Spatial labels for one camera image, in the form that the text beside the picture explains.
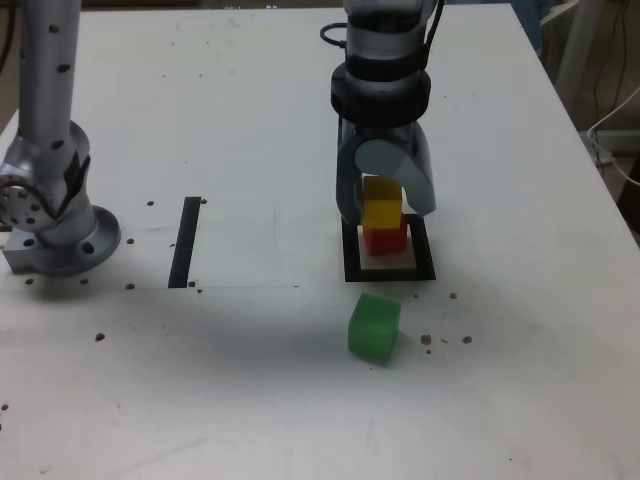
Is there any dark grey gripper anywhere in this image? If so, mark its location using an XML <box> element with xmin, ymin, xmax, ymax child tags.
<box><xmin>334</xmin><ymin>119</ymin><xmax>439</xmax><ymax>225</ymax></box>

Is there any yellow cube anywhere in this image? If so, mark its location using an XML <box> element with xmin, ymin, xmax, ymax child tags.
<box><xmin>360</xmin><ymin>175</ymin><xmax>404</xmax><ymax>231</ymax></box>

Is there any red cube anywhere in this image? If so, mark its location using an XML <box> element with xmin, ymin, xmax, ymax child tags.
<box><xmin>362</xmin><ymin>225</ymin><xmax>407</xmax><ymax>257</ymax></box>

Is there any green cube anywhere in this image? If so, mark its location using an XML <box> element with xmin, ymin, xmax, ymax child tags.
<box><xmin>347</xmin><ymin>292</ymin><xmax>403</xmax><ymax>368</ymax></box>

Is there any black tape square outline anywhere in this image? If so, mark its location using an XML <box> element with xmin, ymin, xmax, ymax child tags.
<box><xmin>340</xmin><ymin>212</ymin><xmax>437</xmax><ymax>284</ymax></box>

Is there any black tape strip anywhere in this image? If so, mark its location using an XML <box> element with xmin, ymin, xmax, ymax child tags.
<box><xmin>167</xmin><ymin>196</ymin><xmax>203</xmax><ymax>290</ymax></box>

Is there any black robot wrist cable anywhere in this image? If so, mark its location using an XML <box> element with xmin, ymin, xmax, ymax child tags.
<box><xmin>319</xmin><ymin>0</ymin><xmax>447</xmax><ymax>56</ymax></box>

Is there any thin black cable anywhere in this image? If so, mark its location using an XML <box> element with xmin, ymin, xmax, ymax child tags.
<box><xmin>592</xmin><ymin>0</ymin><xmax>629</xmax><ymax>121</ymax></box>

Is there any white metal frame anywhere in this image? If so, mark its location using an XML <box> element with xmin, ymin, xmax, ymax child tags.
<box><xmin>537</xmin><ymin>0</ymin><xmax>640</xmax><ymax>134</ymax></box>

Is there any white cable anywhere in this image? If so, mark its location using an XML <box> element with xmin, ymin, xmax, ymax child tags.
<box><xmin>586</xmin><ymin>84</ymin><xmax>640</xmax><ymax>187</ymax></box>

